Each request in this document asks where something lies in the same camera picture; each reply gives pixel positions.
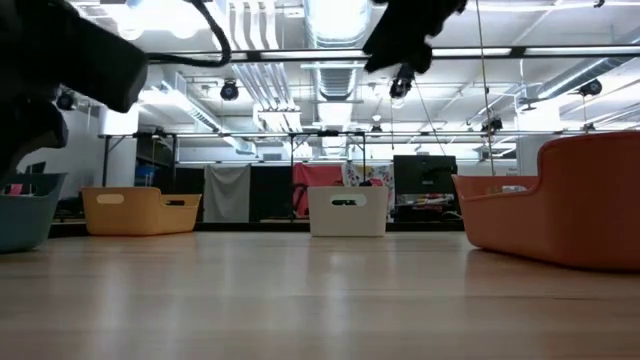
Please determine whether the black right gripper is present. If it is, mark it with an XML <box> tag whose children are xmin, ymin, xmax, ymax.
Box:
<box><xmin>362</xmin><ymin>0</ymin><xmax>469</xmax><ymax>75</ymax></box>

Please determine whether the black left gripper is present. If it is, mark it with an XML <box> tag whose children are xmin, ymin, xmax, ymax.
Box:
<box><xmin>0</xmin><ymin>0</ymin><xmax>150</xmax><ymax>184</ymax></box>

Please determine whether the teal plastic basket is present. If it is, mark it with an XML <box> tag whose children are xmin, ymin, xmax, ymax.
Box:
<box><xmin>0</xmin><ymin>173</ymin><xmax>68</xmax><ymax>254</ymax></box>

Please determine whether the floral hanging cloth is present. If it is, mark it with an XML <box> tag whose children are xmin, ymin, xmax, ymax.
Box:
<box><xmin>343</xmin><ymin>163</ymin><xmax>395</xmax><ymax>189</ymax></box>

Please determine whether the blue storage bin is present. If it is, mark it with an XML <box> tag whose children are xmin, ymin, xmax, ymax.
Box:
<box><xmin>134</xmin><ymin>165</ymin><xmax>156</xmax><ymax>188</ymax></box>

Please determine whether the black monitor screen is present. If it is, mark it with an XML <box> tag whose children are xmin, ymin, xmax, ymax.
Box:
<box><xmin>393</xmin><ymin>155</ymin><xmax>458</xmax><ymax>197</ymax></box>

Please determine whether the yellow plastic basket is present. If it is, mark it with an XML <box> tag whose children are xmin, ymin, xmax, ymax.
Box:
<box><xmin>81</xmin><ymin>187</ymin><xmax>203</xmax><ymax>237</ymax></box>

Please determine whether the red hanging cloth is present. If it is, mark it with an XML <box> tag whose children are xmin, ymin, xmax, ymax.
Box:
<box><xmin>293</xmin><ymin>163</ymin><xmax>345</xmax><ymax>219</ymax></box>

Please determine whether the white plastic basket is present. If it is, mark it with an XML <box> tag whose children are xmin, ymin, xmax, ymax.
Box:
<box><xmin>307</xmin><ymin>186</ymin><xmax>390</xmax><ymax>238</ymax></box>

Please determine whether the grey hanging cloth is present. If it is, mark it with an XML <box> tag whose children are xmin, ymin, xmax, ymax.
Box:
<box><xmin>203</xmin><ymin>164</ymin><xmax>251</xmax><ymax>225</ymax></box>

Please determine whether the orange plastic basket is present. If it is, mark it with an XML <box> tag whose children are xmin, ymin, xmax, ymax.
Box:
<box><xmin>452</xmin><ymin>132</ymin><xmax>640</xmax><ymax>274</ymax></box>

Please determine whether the silver ceiling duct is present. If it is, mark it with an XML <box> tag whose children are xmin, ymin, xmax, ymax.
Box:
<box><xmin>303</xmin><ymin>0</ymin><xmax>374</xmax><ymax>101</ymax></box>

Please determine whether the black background table frame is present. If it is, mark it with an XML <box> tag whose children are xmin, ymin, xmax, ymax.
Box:
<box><xmin>97</xmin><ymin>130</ymin><xmax>366</xmax><ymax>221</ymax></box>

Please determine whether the thin hanging cable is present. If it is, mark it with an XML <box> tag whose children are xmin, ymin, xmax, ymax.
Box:
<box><xmin>474</xmin><ymin>0</ymin><xmax>496</xmax><ymax>176</ymax></box>

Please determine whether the black overhead frame bar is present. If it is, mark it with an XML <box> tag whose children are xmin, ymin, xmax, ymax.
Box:
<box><xmin>147</xmin><ymin>46</ymin><xmax>640</xmax><ymax>65</ymax></box>

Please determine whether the black left camera cable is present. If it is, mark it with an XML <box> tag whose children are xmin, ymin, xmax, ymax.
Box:
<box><xmin>147</xmin><ymin>0</ymin><xmax>234</xmax><ymax>69</ymax></box>

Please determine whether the black aluminium table frame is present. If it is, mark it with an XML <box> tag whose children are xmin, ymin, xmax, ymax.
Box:
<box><xmin>49</xmin><ymin>219</ymin><xmax>466</xmax><ymax>234</ymax></box>

